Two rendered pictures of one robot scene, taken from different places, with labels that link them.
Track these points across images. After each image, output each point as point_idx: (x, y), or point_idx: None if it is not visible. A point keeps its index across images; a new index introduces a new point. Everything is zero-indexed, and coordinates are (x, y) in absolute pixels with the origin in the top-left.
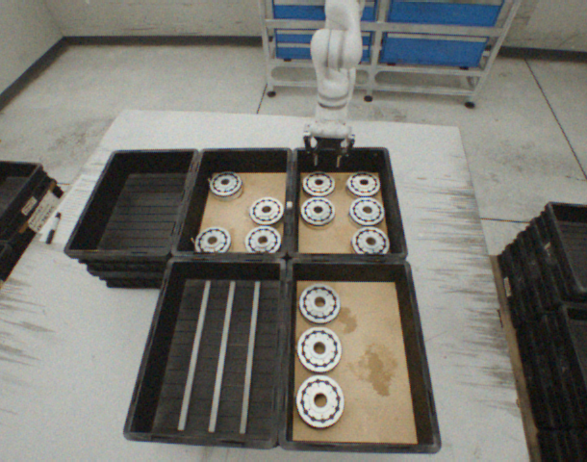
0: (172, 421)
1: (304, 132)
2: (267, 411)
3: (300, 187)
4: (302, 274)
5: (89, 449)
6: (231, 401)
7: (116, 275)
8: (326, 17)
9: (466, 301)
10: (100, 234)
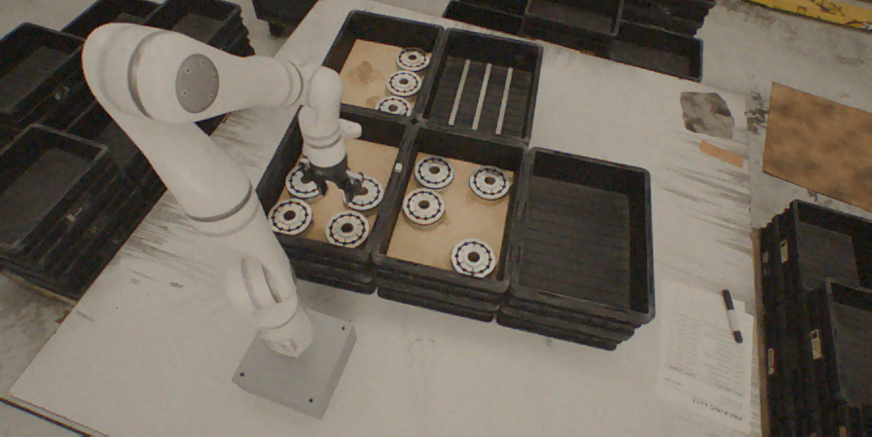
0: (517, 75)
1: (359, 179)
2: (450, 69)
3: None
4: None
5: (586, 104)
6: (475, 77)
7: None
8: (262, 222)
9: (246, 134)
10: (631, 228)
